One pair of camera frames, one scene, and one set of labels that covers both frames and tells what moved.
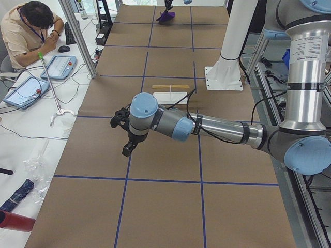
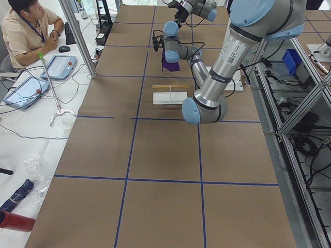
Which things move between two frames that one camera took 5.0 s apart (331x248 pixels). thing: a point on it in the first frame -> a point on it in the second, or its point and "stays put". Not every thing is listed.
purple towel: x=166 y=16 -> x=170 y=66
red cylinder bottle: x=14 y=221 stays put
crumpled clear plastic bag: x=38 y=170 stays put
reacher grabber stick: x=60 y=110 stays put
